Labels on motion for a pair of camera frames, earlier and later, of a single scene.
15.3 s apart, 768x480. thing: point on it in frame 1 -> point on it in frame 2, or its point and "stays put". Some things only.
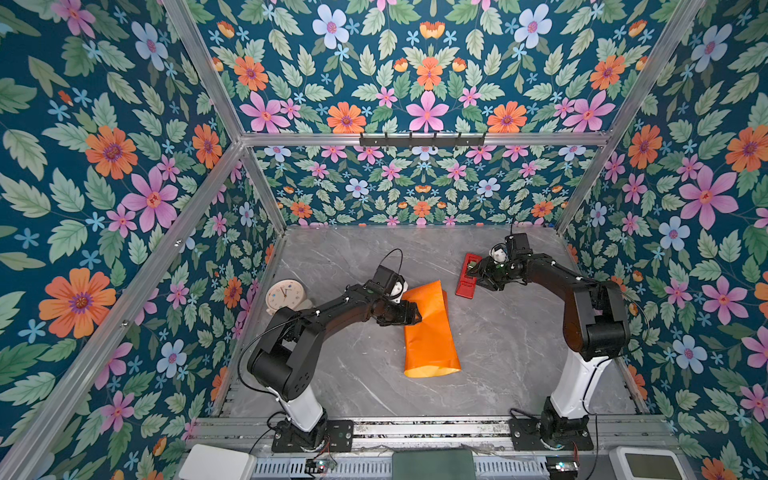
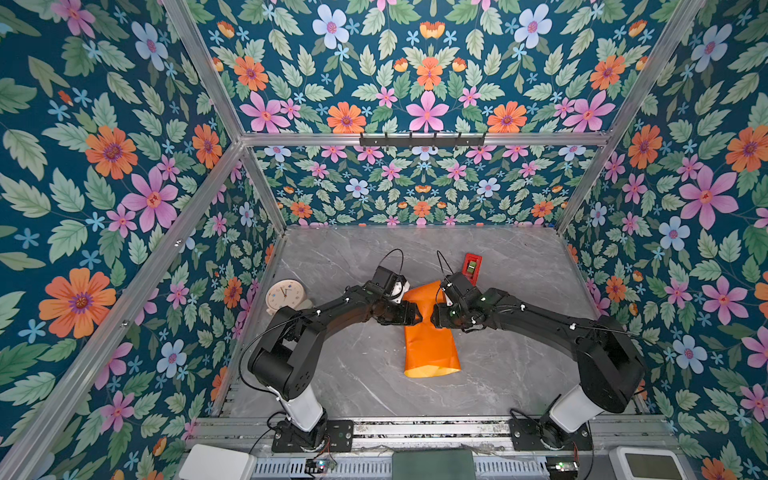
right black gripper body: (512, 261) -> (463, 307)
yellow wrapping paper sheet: (430, 347) stays put
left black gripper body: (391, 315) stays put
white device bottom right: (640, 463) stays put
